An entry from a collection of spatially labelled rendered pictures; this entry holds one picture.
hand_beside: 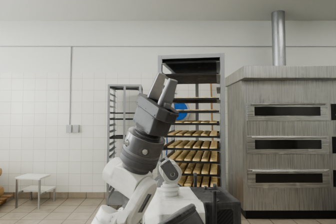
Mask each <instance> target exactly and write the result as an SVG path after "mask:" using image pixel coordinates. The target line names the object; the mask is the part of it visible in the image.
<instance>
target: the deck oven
mask: <svg viewBox="0 0 336 224"><path fill-rule="evenodd" d="M225 87H227V131H228V192H229V193H230V194H231V195H232V196H233V197H235V198H236V199H237V200H238V201H240V202H241V213H242V215H243V216H244V217H245V219H336V66H243V67H241V68H239V69H238V70H236V71H235V72H233V73H232V74H230V75H229V76H227V77H225Z"/></svg>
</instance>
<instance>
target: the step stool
mask: <svg viewBox="0 0 336 224"><path fill-rule="evenodd" d="M49 176H51V174H38V173H27V174H24V175H20V176H17V177H15V180H16V185H15V209H17V208H18V194H20V193H22V192H30V201H32V198H33V192H38V204H37V209H38V210H39V209H40V205H41V195H43V194H45V193H47V192H49V191H51V190H53V202H55V201H56V186H41V180H42V179H44V178H47V177H49ZM19 180H38V185H30V186H28V187H25V188H23V189H21V191H18V189H19Z"/></svg>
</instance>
